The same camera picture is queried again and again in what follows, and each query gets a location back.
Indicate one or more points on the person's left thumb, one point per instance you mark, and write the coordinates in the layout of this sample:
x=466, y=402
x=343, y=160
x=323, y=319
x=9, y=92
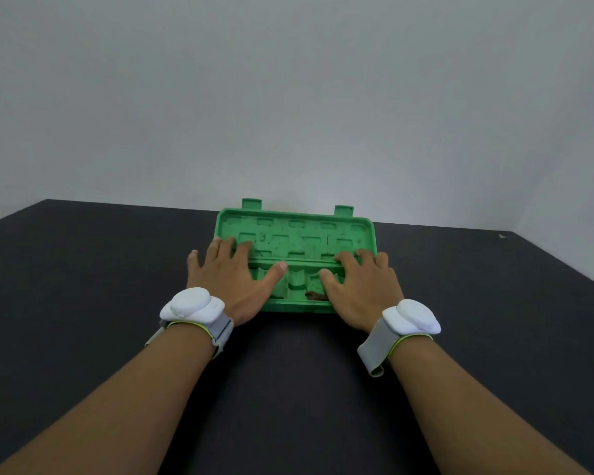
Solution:
x=272, y=279

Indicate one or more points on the person's left forearm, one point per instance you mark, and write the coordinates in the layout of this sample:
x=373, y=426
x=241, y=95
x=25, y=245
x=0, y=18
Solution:
x=128, y=405

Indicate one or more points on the person's left hand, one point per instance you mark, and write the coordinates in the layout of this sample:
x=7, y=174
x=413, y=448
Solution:
x=227, y=286

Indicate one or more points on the person's left little finger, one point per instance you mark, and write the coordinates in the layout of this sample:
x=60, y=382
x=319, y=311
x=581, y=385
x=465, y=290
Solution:
x=194, y=266

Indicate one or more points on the person's left middle finger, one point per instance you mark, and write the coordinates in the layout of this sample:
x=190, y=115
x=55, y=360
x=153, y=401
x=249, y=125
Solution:
x=227, y=251

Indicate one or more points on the person's right middle finger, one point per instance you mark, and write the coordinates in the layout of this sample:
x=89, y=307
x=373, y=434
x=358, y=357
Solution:
x=365, y=261

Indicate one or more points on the small brown piece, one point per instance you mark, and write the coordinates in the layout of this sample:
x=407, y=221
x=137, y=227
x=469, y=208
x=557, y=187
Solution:
x=316, y=295

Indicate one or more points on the person's right thumb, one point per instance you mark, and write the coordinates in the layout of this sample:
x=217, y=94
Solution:
x=330, y=286

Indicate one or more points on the person's right hand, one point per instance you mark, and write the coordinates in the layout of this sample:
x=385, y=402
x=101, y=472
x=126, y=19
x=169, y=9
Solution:
x=366, y=296

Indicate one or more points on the person's right forearm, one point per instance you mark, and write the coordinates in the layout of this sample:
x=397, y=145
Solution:
x=465, y=415

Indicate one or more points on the green plastic tool case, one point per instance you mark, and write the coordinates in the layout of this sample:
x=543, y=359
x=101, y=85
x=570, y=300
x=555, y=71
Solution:
x=302, y=232

